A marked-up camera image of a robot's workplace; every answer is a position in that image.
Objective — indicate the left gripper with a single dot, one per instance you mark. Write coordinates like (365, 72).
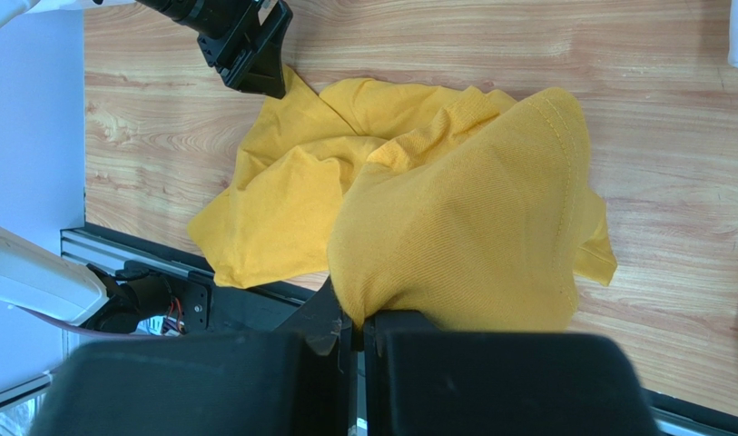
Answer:
(248, 56)

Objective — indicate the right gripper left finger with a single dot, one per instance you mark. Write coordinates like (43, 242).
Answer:
(294, 380)

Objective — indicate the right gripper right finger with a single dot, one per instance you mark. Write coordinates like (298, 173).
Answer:
(425, 381)

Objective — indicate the yellow t-shirt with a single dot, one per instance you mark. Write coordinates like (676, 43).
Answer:
(469, 206)

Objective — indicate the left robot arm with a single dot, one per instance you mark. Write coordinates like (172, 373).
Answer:
(84, 297)

